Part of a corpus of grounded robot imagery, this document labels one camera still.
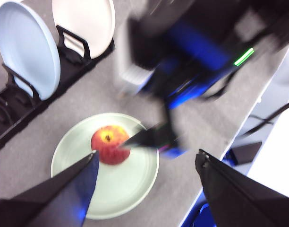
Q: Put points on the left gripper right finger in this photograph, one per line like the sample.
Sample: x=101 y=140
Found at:
x=241 y=201

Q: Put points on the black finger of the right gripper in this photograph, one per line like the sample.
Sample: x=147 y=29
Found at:
x=154 y=138

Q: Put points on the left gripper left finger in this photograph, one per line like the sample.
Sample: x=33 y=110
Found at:
x=52 y=198

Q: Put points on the red yellow apple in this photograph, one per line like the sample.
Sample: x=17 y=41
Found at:
x=106 y=146

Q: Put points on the green round plate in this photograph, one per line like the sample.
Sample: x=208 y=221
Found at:
x=125 y=184

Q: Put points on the black plate rack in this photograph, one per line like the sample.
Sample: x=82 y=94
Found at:
x=17 y=118

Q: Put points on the beige round plate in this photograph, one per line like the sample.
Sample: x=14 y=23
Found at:
x=87 y=23

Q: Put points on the light blue round plate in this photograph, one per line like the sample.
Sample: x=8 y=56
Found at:
x=28 y=47

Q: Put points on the flat black box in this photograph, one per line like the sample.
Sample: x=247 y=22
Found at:
x=247 y=152

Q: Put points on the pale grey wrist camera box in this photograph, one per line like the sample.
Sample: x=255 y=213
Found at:
x=132 y=61

